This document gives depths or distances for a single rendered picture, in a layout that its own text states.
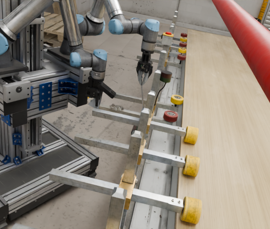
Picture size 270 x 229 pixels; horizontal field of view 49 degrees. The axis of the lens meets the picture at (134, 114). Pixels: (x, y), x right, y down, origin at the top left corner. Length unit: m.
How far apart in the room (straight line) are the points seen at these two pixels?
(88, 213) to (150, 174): 0.74
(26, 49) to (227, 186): 1.31
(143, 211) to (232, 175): 0.44
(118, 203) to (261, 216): 0.63
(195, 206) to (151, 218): 0.45
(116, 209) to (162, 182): 0.88
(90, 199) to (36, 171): 0.45
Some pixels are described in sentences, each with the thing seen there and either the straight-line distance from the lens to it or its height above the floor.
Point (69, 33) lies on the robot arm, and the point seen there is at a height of 1.24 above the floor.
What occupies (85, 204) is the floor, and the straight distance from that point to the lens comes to 2.32.
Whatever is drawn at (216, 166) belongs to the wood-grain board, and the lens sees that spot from 1.38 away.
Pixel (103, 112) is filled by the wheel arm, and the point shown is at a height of 0.96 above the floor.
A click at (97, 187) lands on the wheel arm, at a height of 0.95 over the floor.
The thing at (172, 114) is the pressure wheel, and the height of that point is 0.91.
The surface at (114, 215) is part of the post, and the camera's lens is 0.80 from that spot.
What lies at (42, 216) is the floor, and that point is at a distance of 2.24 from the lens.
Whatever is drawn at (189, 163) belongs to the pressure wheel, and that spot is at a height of 0.97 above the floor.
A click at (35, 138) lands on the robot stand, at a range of 2.21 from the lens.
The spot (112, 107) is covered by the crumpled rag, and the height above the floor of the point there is 0.87.
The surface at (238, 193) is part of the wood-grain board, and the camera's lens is 1.28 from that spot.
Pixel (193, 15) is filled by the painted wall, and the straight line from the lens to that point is 9.36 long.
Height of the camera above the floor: 1.66
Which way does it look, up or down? 28 degrees down
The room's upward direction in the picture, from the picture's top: 10 degrees clockwise
